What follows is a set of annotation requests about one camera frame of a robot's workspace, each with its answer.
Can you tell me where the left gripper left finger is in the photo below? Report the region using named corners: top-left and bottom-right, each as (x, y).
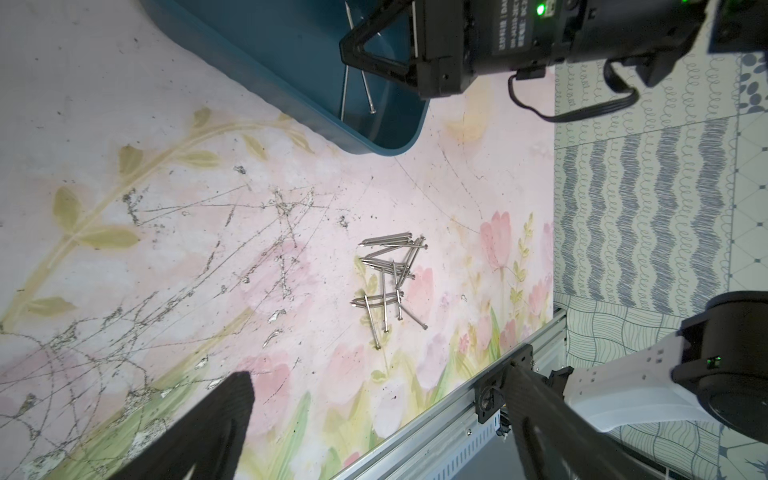
top-left (112, 371), bottom-right (255, 479)

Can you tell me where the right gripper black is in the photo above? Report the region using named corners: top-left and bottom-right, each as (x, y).
top-left (339, 0), bottom-right (706, 99)

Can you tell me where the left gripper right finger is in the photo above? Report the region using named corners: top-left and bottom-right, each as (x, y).
top-left (508, 401), bottom-right (653, 479)

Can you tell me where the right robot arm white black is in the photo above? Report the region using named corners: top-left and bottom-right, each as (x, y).
top-left (339, 1), bottom-right (767, 441)

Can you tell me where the teal plastic storage box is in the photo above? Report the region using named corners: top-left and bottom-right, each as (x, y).
top-left (141, 0), bottom-right (428, 156)

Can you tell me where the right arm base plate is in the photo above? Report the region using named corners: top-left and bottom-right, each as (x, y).
top-left (474, 343), bottom-right (575, 424)

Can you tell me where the aluminium mounting rail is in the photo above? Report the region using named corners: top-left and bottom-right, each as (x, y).
top-left (336, 308), bottom-right (567, 479)

